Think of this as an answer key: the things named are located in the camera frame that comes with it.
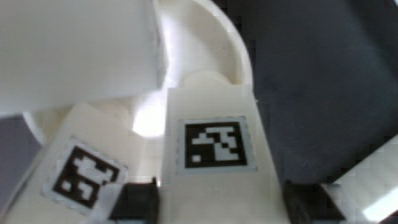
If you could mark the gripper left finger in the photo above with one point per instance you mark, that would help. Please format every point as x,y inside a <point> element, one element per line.
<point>137,204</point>

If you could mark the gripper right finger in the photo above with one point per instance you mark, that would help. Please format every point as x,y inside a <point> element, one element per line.
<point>309,205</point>

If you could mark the white stool leg with tag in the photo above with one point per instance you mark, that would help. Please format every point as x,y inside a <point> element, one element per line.
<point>220,187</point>

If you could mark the white round stool seat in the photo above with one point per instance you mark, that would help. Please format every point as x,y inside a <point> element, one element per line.
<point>204,51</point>

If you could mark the white right fence bar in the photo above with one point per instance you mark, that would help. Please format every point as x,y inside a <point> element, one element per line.
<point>364,190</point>

